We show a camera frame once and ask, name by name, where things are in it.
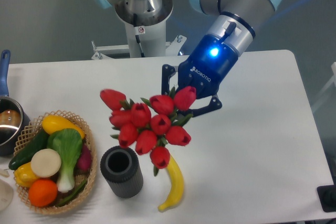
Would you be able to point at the blue handled saucepan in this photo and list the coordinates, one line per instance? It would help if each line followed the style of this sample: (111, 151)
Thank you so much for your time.
(13, 117)

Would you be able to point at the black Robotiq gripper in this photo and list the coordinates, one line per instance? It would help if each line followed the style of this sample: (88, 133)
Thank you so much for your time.
(205, 68)

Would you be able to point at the dark grey ribbed vase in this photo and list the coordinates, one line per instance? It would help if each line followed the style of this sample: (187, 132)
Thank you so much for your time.
(121, 169)

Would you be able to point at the white round radish slice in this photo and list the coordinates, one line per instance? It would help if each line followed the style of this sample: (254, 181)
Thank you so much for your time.
(45, 163)

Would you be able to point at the yellow bell pepper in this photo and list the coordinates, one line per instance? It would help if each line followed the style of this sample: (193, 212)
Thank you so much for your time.
(24, 175)

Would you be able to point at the green cucumber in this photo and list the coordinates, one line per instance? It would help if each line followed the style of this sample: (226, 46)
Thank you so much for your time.
(39, 142)

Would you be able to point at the woven wicker basket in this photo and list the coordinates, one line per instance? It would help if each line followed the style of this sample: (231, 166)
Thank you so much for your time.
(85, 178)

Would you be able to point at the small white garlic piece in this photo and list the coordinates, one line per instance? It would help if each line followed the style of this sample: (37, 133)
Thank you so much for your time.
(4, 173)

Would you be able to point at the white metal base frame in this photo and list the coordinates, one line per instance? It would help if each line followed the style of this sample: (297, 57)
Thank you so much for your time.
(113, 50)

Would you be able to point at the orange fruit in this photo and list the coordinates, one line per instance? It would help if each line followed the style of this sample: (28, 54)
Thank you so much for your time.
(42, 192)

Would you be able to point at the green bean pod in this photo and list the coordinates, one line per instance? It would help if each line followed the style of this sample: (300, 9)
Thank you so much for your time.
(72, 195)

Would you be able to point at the purple red onion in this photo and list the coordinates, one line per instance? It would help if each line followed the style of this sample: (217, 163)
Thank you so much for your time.
(84, 161)

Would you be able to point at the black device at edge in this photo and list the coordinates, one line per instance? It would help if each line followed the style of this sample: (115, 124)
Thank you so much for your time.
(327, 197)

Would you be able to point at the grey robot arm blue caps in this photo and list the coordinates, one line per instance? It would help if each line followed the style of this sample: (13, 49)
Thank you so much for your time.
(229, 36)

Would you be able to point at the yellow banana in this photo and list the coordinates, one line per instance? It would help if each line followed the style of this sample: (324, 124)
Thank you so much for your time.
(177, 186)

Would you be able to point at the green bok choy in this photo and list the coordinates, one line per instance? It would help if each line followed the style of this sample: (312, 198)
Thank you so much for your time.
(68, 144)

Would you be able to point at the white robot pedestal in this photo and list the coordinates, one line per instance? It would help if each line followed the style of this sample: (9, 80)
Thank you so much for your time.
(145, 25)

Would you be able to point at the red tulip bouquet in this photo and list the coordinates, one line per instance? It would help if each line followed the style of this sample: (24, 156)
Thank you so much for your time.
(151, 124)

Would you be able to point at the yellow squash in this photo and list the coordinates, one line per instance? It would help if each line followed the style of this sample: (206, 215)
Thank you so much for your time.
(54, 123)

